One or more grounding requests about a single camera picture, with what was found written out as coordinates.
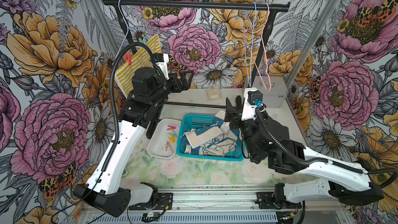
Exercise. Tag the white plastic tray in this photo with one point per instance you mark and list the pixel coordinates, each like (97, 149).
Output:
(156, 145)

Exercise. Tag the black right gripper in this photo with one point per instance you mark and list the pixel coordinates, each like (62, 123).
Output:
(236, 115)

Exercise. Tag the red clothespin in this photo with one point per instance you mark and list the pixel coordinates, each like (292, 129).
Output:
(170, 127)
(128, 58)

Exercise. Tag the teal plastic basket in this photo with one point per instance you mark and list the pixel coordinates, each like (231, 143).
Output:
(227, 147)

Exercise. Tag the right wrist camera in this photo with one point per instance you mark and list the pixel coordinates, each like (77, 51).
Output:
(252, 99)

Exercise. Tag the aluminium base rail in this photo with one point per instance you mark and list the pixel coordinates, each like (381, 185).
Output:
(239, 204)

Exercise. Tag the floral table mat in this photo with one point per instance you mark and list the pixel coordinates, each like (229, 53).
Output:
(143, 167)

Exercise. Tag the silver aluminium case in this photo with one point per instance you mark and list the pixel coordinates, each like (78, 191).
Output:
(274, 90)

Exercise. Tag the blue and beige towel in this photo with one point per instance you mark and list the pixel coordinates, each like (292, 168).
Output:
(209, 137)

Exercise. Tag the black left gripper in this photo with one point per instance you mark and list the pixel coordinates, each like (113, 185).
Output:
(174, 79)

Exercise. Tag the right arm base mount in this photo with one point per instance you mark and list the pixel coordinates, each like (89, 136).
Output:
(267, 200)

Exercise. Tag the black clothes rack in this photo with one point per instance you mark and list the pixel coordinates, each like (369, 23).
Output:
(274, 8)

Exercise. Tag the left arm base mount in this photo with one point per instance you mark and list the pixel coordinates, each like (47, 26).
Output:
(159, 203)

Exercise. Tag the yellow striped towel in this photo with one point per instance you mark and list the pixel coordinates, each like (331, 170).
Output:
(140, 59)

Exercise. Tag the light blue wire hanger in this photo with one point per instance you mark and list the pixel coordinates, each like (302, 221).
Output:
(123, 25)

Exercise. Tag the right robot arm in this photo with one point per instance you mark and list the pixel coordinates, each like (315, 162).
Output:
(266, 139)

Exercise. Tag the pink wire hanger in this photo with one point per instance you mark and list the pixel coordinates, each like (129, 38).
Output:
(264, 55)

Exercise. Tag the clear plastic bag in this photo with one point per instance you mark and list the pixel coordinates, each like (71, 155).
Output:
(214, 92)

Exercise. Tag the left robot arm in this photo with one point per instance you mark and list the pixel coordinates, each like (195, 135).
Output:
(102, 190)

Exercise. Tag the green clothespin on yellow towel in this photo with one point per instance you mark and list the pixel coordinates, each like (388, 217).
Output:
(143, 41)

